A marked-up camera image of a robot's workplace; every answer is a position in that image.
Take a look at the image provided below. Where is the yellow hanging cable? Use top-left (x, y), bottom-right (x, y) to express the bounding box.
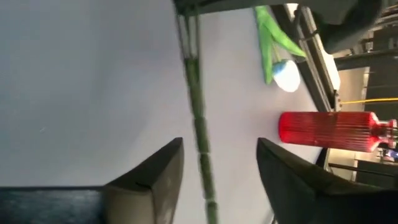
top-left (340, 97), bottom-right (398, 105)

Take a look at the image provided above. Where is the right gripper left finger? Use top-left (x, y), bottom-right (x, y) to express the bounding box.
top-left (0, 137), bottom-right (185, 224)

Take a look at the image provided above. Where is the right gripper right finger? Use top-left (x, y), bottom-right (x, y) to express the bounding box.
top-left (256, 137), bottom-right (398, 224)

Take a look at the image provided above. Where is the black aluminium table frame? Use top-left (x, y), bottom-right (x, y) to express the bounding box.
top-left (270, 3), bottom-right (342, 113)

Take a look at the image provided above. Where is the pink artificial flower bunch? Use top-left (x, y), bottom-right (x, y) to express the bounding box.
top-left (175, 6), bottom-right (220, 224)

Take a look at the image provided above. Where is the red ribbed glass vase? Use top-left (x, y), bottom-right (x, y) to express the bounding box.
top-left (278, 111), bottom-right (398, 153)

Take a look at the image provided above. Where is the white artificial tulip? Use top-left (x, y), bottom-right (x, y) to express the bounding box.
top-left (254, 5), bottom-right (308, 93)

